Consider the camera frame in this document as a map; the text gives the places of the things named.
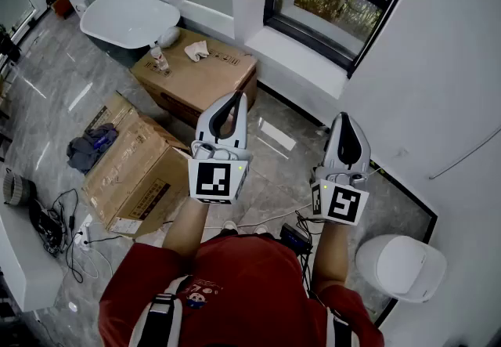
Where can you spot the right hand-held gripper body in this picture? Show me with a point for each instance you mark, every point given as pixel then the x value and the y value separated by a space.
pixel 344 204

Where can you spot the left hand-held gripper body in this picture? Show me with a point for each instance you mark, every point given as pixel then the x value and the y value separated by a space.
pixel 213 181

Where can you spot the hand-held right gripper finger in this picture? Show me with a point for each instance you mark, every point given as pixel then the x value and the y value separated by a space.
pixel 332 149
pixel 365 151

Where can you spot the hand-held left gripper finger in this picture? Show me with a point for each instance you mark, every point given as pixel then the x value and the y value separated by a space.
pixel 242 130
pixel 203 128

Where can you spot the person's left forearm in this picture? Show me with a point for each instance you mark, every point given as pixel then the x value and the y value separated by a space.
pixel 186 228

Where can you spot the person's right forearm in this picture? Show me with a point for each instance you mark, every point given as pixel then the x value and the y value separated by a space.
pixel 330 255

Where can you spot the black framed window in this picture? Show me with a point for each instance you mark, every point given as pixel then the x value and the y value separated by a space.
pixel 313 42

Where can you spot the person's left shoe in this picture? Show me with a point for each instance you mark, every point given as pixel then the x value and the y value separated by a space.
pixel 230 226

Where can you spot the person's shoe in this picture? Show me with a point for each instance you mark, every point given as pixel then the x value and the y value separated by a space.
pixel 230 226
pixel 261 229

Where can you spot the closed brown cardboard box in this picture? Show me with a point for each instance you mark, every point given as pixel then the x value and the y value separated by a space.
pixel 199 75

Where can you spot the black electronic box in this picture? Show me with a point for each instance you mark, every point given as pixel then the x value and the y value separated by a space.
pixel 294 236

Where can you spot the person's right shoe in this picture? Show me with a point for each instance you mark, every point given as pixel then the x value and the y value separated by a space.
pixel 261 229

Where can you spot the crumpled white cloth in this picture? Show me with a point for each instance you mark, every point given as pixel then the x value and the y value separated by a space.
pixel 197 49

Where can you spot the taped open cardboard box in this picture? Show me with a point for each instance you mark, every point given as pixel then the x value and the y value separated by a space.
pixel 133 173

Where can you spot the clear plastic bottle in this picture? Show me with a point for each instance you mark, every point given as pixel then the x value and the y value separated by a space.
pixel 159 59

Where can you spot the white toilet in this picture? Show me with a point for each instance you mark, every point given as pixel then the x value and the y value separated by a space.
pixel 399 267

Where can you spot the white plastic bag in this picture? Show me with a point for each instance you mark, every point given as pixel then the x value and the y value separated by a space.
pixel 169 37

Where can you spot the person's red shirt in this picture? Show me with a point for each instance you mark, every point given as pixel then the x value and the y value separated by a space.
pixel 242 290

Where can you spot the white bathtub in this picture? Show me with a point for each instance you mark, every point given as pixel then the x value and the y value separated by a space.
pixel 129 18

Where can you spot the white power strip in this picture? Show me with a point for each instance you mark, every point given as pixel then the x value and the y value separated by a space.
pixel 84 237

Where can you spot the brown wooden cabinet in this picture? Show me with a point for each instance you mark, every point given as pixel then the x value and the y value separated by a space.
pixel 62 2

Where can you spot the grey round basket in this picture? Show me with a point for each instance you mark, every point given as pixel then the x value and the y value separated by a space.
pixel 15 189

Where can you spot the white counter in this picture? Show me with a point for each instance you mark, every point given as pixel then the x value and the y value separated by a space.
pixel 27 271

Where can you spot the glass door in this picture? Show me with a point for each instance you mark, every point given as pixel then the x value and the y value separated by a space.
pixel 13 1

